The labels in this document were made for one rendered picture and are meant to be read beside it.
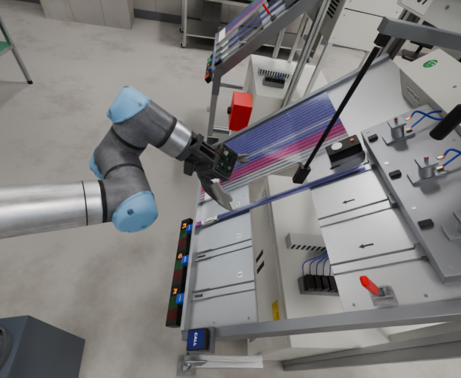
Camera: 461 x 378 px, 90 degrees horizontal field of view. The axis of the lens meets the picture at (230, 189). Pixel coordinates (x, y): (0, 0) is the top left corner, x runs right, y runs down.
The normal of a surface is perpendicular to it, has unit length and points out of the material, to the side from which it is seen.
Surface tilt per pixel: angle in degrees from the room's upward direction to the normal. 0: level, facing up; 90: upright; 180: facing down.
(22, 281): 0
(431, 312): 43
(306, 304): 0
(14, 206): 36
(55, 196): 20
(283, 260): 0
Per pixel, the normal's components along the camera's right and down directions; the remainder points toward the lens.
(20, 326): 0.17, -0.62
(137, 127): 0.14, 0.59
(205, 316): -0.54, -0.54
